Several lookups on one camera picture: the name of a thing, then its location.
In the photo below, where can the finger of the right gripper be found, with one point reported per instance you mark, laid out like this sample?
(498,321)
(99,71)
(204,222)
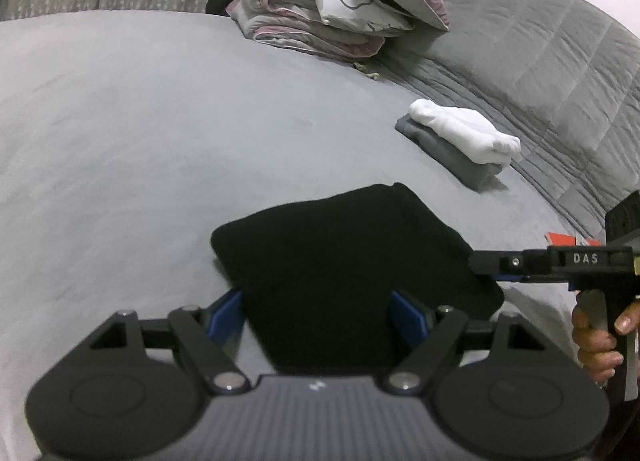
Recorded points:
(499,265)

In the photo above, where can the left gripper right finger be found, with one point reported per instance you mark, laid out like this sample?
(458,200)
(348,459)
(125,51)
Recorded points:
(433,338)

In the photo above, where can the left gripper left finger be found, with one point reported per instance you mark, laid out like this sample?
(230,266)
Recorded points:
(201,334)

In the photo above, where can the black t-shirt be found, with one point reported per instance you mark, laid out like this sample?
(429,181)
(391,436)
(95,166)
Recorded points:
(317,277)

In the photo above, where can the person right hand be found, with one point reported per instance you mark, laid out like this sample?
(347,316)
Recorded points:
(596,349)

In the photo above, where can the red white paper packet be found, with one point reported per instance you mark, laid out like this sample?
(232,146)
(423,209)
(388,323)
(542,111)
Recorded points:
(564,240)

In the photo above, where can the grey folded garment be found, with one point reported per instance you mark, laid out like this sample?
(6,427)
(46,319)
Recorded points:
(472,175)

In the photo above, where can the white folded garment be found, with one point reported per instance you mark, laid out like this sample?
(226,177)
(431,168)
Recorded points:
(469,131)

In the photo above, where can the grey quilted bedspread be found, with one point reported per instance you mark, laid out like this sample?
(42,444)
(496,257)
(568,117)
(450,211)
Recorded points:
(561,75)

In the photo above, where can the grey bed sheet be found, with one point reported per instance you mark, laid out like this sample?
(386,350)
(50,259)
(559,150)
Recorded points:
(128,137)

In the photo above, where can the folded floral duvet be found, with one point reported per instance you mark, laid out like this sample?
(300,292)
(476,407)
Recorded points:
(347,30)

